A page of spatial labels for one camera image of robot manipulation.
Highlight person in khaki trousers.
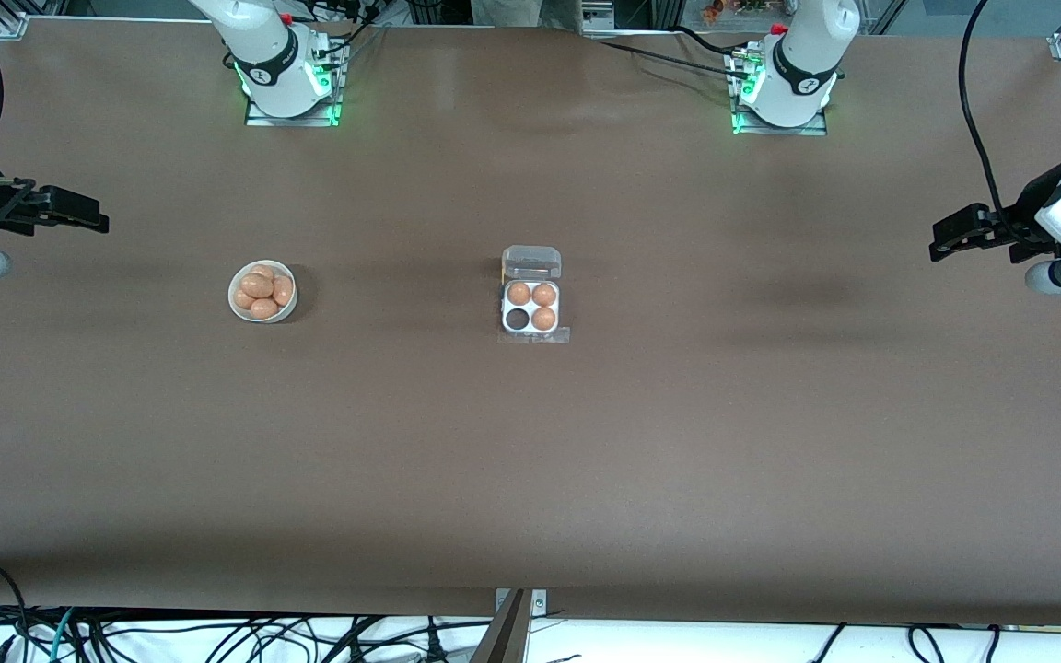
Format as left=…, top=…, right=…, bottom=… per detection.
left=470, top=0, right=585, bottom=36

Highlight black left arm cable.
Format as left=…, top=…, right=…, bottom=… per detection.
left=956, top=0, right=1025, bottom=242

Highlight thin black power cable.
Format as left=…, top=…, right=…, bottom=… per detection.
left=670, top=26, right=736, bottom=58
left=599, top=41, right=745, bottom=80

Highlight teal cable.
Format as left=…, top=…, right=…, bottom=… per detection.
left=48, top=607, right=80, bottom=663

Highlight white round bowl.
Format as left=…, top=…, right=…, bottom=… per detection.
left=227, top=260, right=299, bottom=325

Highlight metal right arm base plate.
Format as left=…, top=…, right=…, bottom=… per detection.
left=244, top=39, right=344, bottom=129

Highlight clear plastic egg carton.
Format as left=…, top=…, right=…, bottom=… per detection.
left=497, top=244, right=572, bottom=347

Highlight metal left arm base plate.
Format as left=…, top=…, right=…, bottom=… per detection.
left=729, top=48, right=830, bottom=137

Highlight small metal table bracket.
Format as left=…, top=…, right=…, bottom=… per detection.
left=495, top=588, right=548, bottom=620

